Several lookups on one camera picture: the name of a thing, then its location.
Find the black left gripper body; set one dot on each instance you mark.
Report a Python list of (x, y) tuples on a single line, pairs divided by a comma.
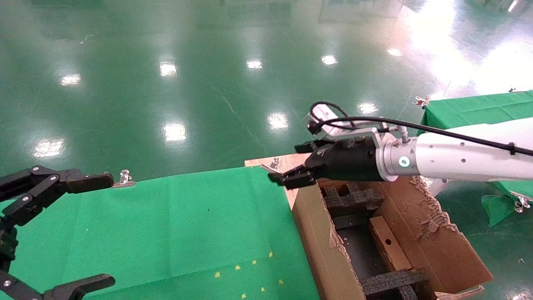
[(6, 248)]

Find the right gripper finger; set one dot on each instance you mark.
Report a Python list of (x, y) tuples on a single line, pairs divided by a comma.
[(293, 178), (310, 147)]

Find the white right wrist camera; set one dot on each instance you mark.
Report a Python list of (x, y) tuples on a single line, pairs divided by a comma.
[(333, 129)]

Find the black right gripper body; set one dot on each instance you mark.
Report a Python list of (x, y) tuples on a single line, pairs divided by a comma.
[(349, 160)]

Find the large open cardboard carton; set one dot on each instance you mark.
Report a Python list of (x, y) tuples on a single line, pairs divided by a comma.
[(325, 250)]

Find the green cloth with wood board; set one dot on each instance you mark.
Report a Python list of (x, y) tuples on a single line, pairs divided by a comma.
[(175, 225)]

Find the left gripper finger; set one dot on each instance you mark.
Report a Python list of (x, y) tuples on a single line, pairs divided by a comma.
[(91, 181), (83, 287)]

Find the black foam insert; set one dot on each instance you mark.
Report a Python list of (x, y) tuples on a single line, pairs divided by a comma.
[(354, 198), (391, 281)]

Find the small cardboard box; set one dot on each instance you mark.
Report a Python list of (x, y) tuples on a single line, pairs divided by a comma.
[(387, 243)]

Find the black foam carton lining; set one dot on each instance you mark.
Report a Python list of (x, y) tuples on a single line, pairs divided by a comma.
[(358, 246)]

